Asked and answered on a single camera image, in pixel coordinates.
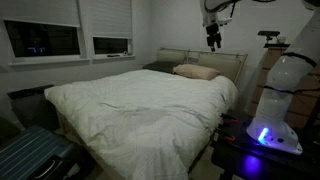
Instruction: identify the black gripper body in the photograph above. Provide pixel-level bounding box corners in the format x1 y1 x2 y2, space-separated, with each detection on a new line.
205 23 223 46

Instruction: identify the white quilted blanket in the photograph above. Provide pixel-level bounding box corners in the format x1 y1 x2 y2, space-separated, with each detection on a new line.
44 68 239 180

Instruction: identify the beige pillow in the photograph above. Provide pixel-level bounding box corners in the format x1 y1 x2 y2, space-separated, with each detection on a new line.
172 63 221 81

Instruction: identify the dark grey pillow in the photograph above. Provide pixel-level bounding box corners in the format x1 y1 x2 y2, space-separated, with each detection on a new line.
142 60 181 74

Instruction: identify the white cup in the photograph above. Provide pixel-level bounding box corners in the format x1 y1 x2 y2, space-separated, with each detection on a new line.
276 34 288 44

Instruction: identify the red black clamp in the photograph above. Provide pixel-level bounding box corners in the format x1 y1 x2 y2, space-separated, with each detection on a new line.
219 113 240 125
214 128 236 144

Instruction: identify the wooden dresser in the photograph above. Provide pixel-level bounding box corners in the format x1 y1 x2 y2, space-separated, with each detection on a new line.
248 46 320 132

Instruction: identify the small dark window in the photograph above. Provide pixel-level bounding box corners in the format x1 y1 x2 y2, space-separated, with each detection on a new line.
92 36 130 56

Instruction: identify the narrow white window blind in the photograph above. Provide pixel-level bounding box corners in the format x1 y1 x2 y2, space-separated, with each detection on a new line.
79 0 134 40

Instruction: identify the black robot table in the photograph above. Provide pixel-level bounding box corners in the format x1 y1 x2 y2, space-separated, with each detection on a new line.
211 109 320 180

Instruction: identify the large dark window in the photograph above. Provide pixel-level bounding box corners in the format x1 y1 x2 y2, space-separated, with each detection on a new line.
3 19 81 58

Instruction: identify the wide white window blind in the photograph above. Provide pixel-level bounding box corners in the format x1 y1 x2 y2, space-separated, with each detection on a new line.
0 0 81 28

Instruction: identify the black storage box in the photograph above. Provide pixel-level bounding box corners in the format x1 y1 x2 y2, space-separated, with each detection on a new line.
7 84 62 132

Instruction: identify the blue ribbed suitcase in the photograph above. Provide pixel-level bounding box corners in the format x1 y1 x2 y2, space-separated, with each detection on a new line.
0 125 84 180

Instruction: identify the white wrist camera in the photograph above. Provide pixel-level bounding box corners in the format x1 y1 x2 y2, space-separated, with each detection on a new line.
218 17 233 27

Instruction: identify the black stereo camera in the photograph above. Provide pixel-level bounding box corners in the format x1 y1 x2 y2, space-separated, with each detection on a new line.
257 30 281 43

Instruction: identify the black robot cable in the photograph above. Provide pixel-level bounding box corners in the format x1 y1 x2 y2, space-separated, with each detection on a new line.
263 51 320 96

